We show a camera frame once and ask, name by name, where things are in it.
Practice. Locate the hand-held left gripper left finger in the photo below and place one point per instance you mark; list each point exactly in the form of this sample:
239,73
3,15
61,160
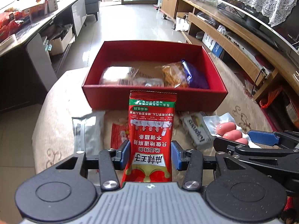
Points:
123,155

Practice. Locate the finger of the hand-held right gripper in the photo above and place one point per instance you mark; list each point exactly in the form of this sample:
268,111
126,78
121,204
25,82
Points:
264,136
223,145

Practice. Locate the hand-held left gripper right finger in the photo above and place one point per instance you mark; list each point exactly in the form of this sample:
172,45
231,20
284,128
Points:
177,156

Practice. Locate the clear sausage packet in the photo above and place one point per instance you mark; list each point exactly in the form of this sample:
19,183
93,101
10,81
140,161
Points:
229,131

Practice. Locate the red candy packet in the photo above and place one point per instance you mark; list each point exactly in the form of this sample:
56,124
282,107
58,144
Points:
119,135

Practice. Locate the silver wafer packet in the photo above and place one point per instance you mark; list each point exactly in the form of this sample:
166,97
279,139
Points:
198,130

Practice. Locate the red spicy strip packet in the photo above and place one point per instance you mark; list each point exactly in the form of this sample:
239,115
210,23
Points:
149,126

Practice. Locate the silver snack packet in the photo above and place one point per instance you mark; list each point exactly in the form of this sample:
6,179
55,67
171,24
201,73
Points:
88,128

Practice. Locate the red cardboard box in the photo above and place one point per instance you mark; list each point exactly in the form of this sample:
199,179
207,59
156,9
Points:
105,98

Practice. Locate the purple snack packet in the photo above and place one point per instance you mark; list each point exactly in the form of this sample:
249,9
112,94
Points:
198,77

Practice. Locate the clear bun packet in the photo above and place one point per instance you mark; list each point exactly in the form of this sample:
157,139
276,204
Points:
116,74

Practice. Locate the clear waffle packet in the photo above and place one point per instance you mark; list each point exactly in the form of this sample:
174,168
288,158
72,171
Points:
175,74

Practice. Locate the orange plastic bag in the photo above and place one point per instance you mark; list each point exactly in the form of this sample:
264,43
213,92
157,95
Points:
271,99

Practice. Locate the white set-top box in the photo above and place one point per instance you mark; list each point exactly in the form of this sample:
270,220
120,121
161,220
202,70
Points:
245,51

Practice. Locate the blue and white box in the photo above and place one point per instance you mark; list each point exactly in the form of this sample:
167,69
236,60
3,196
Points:
211,43

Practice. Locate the black television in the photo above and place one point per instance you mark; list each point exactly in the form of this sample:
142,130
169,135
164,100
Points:
287,35

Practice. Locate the wooden television cabinet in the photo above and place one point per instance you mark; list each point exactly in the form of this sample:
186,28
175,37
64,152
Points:
233,28

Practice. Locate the open cardboard box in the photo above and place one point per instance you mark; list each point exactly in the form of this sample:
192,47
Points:
60,45

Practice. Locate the white paper bag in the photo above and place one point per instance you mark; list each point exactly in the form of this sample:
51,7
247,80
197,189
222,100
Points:
182,24

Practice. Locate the white lace cloth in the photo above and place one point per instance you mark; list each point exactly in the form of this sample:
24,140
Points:
257,0

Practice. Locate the dark long side table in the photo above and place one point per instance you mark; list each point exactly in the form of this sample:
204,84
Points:
35,28

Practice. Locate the grey sofa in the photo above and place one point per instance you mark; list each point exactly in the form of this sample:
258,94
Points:
92,2

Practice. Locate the small white carton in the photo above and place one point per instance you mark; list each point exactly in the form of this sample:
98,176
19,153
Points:
51,4

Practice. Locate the orange cardboard box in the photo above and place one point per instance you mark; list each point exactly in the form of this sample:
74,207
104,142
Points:
35,10

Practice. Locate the pile of red packets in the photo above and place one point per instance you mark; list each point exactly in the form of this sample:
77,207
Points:
9,26

